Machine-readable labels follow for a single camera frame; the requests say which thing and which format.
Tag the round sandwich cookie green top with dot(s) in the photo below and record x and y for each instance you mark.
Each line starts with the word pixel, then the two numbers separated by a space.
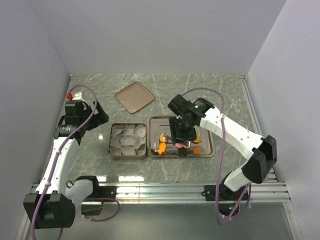
pixel 164 138

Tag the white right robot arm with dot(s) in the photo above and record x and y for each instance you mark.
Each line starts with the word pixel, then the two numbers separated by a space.
pixel 209 117

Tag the stainless steel tray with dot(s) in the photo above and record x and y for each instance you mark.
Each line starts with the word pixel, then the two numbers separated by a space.
pixel 158 128

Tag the white paper cup liners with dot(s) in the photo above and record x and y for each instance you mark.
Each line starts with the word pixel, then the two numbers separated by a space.
pixel 128 140

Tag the round tan sandwich cookie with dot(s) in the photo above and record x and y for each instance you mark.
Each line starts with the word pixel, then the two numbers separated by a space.
pixel 197 140

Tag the rose gold cookie tin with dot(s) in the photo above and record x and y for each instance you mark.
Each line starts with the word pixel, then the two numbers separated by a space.
pixel 127 142

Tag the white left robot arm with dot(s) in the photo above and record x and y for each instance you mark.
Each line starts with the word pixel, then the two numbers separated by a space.
pixel 53 205

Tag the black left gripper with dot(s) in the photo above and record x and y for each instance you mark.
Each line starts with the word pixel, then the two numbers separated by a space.
pixel 99 118

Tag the orange fish cookie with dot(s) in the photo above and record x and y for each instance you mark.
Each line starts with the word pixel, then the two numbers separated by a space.
pixel 162 148

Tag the rose gold tin lid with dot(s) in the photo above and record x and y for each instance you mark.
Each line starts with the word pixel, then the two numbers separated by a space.
pixel 134 97

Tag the chocolate chip cookie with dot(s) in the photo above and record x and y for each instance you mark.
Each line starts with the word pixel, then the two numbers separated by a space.
pixel 196 150

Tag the aluminium front rail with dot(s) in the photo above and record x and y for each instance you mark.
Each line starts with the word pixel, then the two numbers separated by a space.
pixel 188 192

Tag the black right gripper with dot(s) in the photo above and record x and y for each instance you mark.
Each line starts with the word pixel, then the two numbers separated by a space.
pixel 176 134

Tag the aluminium side rail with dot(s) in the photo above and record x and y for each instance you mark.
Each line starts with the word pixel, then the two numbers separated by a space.
pixel 266 155

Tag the black sandwich cookie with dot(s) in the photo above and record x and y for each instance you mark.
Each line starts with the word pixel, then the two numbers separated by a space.
pixel 182 152

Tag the pink macaron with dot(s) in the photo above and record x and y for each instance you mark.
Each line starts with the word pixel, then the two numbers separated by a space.
pixel 179 145

